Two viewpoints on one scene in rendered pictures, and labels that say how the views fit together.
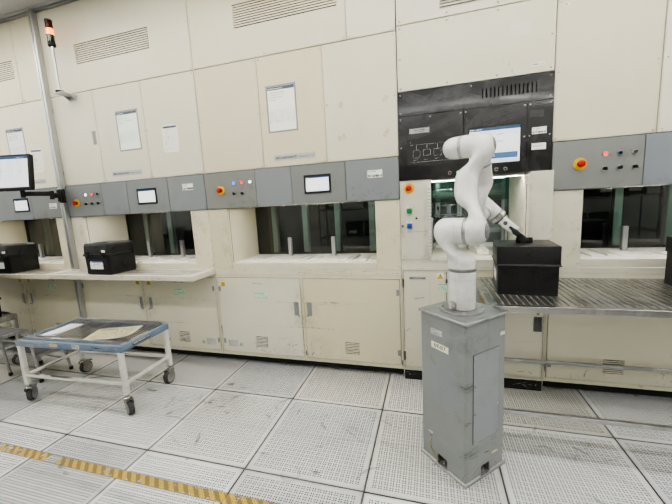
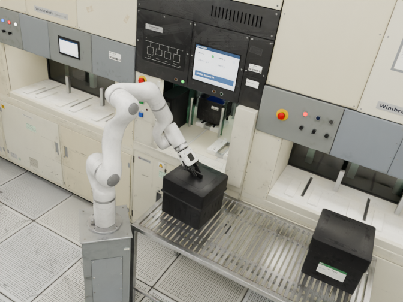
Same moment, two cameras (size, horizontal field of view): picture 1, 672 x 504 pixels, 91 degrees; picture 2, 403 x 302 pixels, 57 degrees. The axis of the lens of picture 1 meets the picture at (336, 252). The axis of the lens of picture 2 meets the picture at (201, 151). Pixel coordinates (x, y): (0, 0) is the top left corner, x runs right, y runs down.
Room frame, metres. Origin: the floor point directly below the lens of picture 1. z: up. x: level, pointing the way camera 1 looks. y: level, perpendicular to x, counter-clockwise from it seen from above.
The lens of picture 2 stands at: (-0.03, -1.28, 2.27)
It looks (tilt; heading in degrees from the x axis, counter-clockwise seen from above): 31 degrees down; 8
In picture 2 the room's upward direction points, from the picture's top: 8 degrees clockwise
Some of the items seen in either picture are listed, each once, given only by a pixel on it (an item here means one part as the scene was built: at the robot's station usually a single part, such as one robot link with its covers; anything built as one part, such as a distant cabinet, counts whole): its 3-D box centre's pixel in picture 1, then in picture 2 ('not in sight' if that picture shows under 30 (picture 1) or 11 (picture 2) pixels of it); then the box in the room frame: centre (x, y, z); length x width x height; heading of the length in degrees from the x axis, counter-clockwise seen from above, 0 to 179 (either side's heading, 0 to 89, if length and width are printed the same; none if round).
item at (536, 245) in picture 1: (523, 249); (195, 180); (1.75, -1.01, 0.98); 0.29 x 0.29 x 0.13; 68
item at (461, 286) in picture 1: (461, 290); (104, 210); (1.46, -0.57, 0.85); 0.19 x 0.19 x 0.18
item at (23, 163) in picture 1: (31, 180); not in sight; (2.75, 2.45, 1.59); 0.50 x 0.41 x 0.36; 164
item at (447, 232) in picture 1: (454, 243); (101, 176); (1.48, -0.54, 1.07); 0.19 x 0.12 x 0.24; 52
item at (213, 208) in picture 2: (523, 273); (193, 198); (1.75, -1.01, 0.85); 0.28 x 0.28 x 0.17; 68
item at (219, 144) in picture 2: (490, 249); (225, 148); (2.34, -1.11, 0.89); 0.22 x 0.21 x 0.04; 164
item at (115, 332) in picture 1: (113, 332); not in sight; (2.22, 1.59, 0.47); 0.31 x 0.23 x 0.02; 95
